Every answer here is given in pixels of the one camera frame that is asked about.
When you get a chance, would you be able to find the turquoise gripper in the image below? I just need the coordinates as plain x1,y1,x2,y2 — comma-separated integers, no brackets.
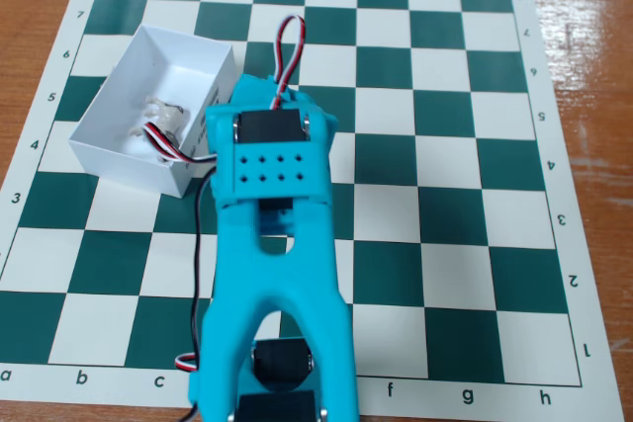
230,73,340,147

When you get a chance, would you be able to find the small grey toy horse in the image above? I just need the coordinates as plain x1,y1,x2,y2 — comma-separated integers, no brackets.
129,94,192,166

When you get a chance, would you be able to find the white cardboard box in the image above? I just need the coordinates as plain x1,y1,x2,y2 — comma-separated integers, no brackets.
67,22,239,200

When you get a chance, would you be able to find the green and white chessboard mat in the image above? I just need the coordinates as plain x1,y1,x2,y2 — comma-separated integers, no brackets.
0,0,627,422

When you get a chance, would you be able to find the red white black gripper cable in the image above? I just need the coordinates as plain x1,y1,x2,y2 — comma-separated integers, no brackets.
270,15,307,111

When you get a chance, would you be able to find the red white black wrist cable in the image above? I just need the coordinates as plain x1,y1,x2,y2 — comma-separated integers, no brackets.
141,121,220,375

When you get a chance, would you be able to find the red white black elbow cable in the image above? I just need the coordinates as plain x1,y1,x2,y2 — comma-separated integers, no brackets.
173,402,200,422

